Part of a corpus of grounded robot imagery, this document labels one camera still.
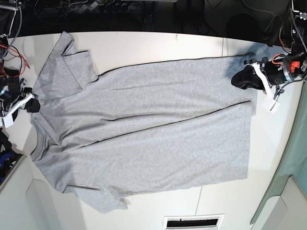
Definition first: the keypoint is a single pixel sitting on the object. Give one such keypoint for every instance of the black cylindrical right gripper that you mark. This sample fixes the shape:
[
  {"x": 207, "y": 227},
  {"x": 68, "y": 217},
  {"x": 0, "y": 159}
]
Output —
[{"x": 11, "y": 92}]

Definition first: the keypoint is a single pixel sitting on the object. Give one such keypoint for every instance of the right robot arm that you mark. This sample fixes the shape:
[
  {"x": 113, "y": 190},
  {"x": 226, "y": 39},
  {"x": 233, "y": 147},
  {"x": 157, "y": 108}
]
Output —
[{"x": 12, "y": 63}]

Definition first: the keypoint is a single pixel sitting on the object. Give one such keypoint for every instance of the grey t-shirt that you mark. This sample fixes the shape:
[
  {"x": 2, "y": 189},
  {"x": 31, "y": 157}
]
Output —
[{"x": 139, "y": 129}]

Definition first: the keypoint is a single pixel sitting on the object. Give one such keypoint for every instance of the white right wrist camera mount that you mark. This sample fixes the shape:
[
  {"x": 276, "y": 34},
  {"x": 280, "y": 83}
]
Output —
[{"x": 7, "y": 120}]

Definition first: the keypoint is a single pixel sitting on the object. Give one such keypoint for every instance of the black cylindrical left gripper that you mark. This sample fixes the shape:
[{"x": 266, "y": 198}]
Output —
[{"x": 281, "y": 69}]

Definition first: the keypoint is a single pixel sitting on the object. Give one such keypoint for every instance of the white slotted vent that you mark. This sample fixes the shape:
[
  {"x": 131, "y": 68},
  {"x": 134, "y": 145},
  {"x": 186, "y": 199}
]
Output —
[{"x": 205, "y": 222}]

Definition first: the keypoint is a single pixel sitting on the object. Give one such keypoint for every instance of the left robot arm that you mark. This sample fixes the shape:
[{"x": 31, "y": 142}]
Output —
[{"x": 292, "y": 33}]

